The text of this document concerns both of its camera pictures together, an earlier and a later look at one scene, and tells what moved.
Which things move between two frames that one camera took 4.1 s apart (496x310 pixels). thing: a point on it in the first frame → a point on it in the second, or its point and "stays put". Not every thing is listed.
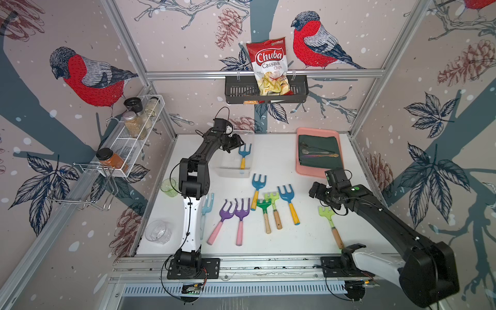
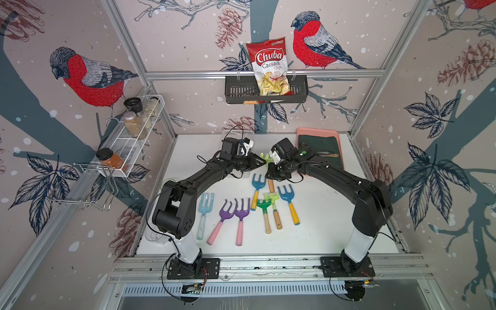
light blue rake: [205, 210] stays put
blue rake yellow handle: [289, 196] stays put
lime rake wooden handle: [328, 212] → [268, 160]
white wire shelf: [119, 155] stays put
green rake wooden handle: [264, 205] stays put
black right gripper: [318, 194] → [270, 174]
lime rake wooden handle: [274, 198] stays put
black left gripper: [237, 142] → [252, 161]
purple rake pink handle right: [241, 213] stays put
